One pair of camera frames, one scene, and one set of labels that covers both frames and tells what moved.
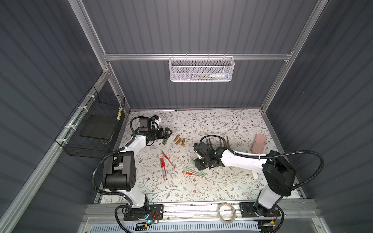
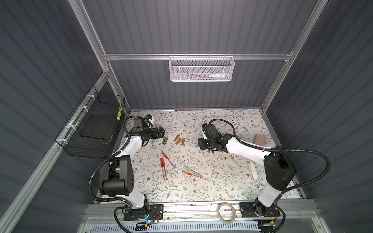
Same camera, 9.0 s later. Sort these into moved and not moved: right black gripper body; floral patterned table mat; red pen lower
Moved: right black gripper body
Not moved: red pen lower; floral patterned table mat
